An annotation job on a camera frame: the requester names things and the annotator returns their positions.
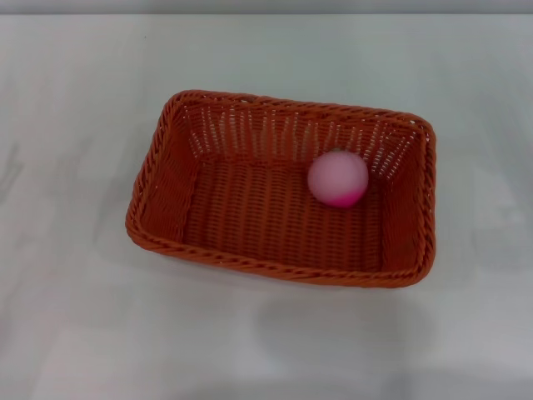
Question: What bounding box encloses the pink toy peach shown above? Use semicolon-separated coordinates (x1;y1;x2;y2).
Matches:
307;147;370;208

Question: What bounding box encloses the orange woven plastic basket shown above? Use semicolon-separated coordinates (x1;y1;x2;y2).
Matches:
124;88;438;291

